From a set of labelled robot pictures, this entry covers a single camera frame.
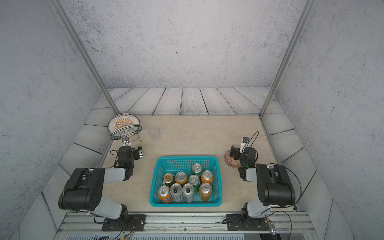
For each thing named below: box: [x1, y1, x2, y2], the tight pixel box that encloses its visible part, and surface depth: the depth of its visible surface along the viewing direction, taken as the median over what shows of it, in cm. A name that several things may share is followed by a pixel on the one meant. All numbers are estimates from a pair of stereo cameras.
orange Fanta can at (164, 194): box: [158, 185, 173, 204], surface depth 74 cm
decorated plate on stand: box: [107, 113, 141, 137], surface depth 99 cm
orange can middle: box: [175, 171, 187, 185], surface depth 79 cm
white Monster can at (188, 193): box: [182, 183, 195, 203], surface depth 72 cm
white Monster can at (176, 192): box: [170, 183, 184, 203], surface depth 72 cm
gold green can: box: [163, 172, 175, 188], surface depth 78 cm
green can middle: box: [188, 174, 201, 193], surface depth 78 cm
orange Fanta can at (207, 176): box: [201, 170, 214, 184], surface depth 79 cm
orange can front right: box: [199, 182, 212, 202], surface depth 75 cm
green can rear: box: [191, 163, 203, 177], surface depth 82 cm
